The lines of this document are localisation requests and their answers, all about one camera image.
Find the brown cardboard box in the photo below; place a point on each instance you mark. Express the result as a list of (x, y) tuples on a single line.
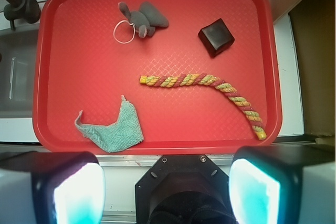
[(313, 26)]

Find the dark metal faucet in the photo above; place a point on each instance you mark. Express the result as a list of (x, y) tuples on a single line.
[(28, 10)]

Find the teal knitted cloth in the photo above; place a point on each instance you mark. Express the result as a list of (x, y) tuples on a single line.
[(119, 136)]

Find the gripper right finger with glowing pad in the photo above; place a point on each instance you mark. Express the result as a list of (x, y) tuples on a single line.
[(283, 184)]

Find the black square block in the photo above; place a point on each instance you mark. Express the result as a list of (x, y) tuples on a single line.
[(216, 37)]

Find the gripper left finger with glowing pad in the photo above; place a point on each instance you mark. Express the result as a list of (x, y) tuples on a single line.
[(51, 187)]

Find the grey plush elephant toy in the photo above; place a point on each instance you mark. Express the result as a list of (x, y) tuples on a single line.
[(143, 21)]

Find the red plastic tray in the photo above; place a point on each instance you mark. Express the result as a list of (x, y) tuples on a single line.
[(81, 67)]

